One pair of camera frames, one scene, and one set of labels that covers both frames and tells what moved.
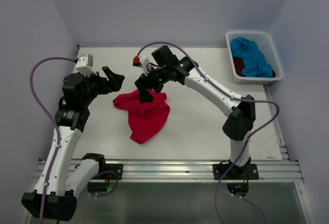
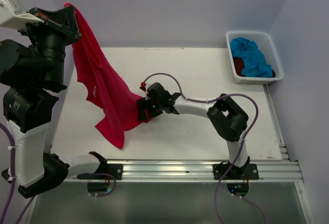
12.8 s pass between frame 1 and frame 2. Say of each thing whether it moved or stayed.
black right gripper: moved
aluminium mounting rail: stayed
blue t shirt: stayed
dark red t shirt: stayed
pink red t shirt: moved
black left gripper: moved
